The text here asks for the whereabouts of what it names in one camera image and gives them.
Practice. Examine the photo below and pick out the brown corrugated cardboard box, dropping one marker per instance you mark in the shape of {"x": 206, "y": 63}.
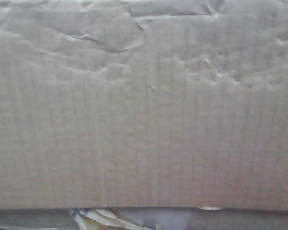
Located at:
{"x": 144, "y": 103}

